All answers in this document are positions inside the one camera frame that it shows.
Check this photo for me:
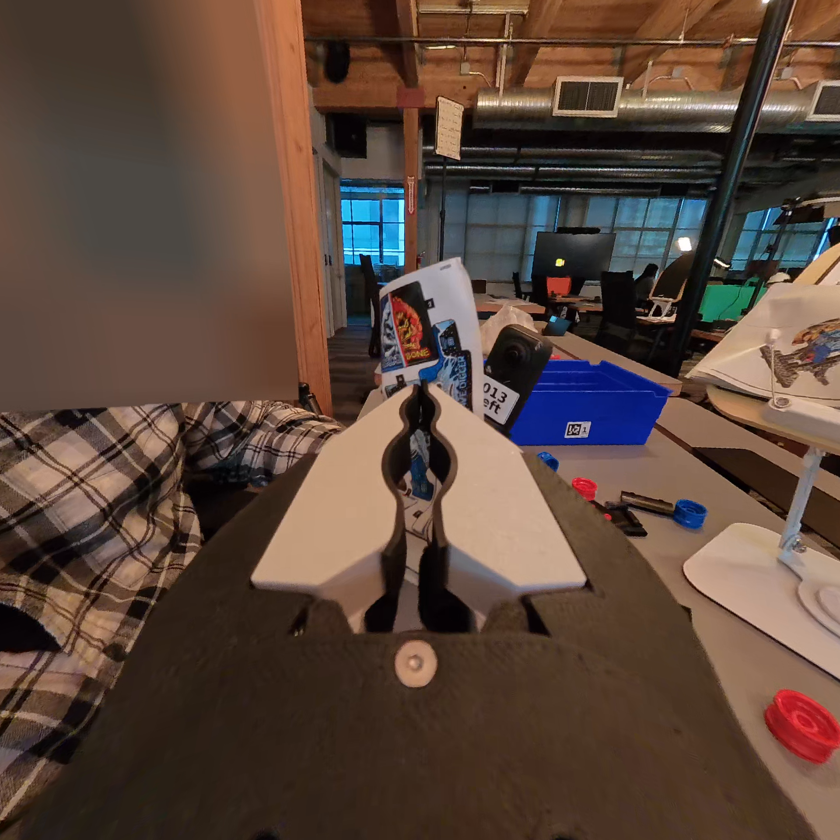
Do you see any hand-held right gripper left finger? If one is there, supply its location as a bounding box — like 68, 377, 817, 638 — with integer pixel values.
249, 384, 422, 634

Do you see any white air vent grille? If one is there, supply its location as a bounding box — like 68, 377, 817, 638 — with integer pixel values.
806, 80, 840, 122
553, 75, 624, 118

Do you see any white book stand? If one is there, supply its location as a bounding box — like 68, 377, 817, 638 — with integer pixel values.
682, 331, 840, 677

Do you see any green screen cloth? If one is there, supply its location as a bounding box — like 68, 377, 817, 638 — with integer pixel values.
699, 282, 769, 324

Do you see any open instruction booklet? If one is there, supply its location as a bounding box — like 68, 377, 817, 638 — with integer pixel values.
686, 282, 840, 403

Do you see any white sticker sheet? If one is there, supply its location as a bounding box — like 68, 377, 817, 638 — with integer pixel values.
377, 258, 488, 549

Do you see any person's plaid shirt torso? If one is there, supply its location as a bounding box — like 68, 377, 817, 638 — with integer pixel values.
0, 407, 204, 795

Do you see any black office chair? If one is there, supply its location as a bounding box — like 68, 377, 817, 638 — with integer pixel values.
598, 270, 643, 345

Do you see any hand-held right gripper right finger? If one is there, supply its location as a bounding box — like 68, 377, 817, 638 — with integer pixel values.
423, 381, 589, 631

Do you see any white sign board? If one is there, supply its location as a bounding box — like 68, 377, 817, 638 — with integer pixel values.
435, 95, 466, 160

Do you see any blue storage bin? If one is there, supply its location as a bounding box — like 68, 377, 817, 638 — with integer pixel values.
508, 357, 672, 447

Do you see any large black monitor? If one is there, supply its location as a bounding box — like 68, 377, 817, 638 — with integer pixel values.
532, 231, 618, 282

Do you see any wooden support post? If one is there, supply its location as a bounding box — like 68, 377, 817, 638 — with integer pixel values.
259, 0, 334, 416

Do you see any black wall box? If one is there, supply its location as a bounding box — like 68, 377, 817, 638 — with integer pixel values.
326, 113, 367, 158

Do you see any silver air duct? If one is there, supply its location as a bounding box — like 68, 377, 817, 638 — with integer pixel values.
472, 85, 840, 130

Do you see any black support pole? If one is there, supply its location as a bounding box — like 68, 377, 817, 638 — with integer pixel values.
669, 0, 798, 380

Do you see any clear plastic bag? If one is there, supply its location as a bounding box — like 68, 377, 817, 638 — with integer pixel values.
481, 305, 547, 358

